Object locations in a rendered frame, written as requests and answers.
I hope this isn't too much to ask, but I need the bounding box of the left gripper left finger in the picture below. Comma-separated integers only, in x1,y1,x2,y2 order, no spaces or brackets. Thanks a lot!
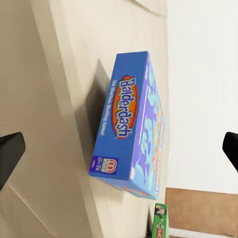
0,132,26,191

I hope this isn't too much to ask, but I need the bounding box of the board game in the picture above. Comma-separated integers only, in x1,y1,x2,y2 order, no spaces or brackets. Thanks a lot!
88,51,166,200
152,203,169,238

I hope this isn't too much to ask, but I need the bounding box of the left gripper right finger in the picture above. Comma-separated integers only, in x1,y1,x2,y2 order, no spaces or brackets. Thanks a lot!
222,132,238,172

